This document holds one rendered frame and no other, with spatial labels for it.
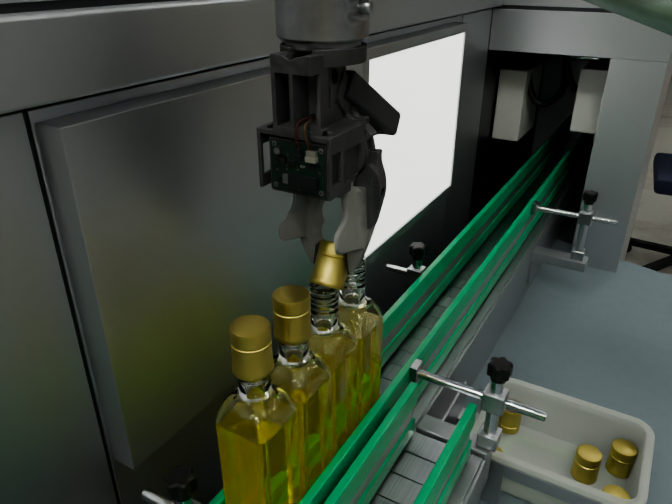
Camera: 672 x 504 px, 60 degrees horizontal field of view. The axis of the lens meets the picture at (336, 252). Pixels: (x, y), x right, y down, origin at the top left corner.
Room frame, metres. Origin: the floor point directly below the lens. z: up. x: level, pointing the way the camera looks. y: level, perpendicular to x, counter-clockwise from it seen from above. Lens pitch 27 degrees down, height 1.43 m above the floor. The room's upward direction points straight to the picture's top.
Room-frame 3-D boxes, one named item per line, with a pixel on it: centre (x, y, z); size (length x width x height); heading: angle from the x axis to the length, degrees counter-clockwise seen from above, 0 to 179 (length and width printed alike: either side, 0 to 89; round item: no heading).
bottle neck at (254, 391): (0.39, 0.07, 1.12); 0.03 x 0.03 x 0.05
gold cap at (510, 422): (0.69, -0.27, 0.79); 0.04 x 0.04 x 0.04
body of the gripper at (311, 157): (0.49, 0.01, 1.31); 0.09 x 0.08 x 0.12; 151
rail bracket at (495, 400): (0.55, -0.17, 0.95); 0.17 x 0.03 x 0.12; 60
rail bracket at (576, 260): (1.11, -0.49, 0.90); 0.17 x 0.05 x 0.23; 60
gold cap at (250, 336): (0.39, 0.07, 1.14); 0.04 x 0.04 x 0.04
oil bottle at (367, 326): (0.55, -0.02, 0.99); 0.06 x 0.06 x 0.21; 59
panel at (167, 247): (0.81, -0.02, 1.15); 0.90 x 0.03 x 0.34; 150
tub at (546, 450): (0.60, -0.31, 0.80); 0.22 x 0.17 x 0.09; 60
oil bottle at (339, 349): (0.50, 0.01, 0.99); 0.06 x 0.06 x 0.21; 61
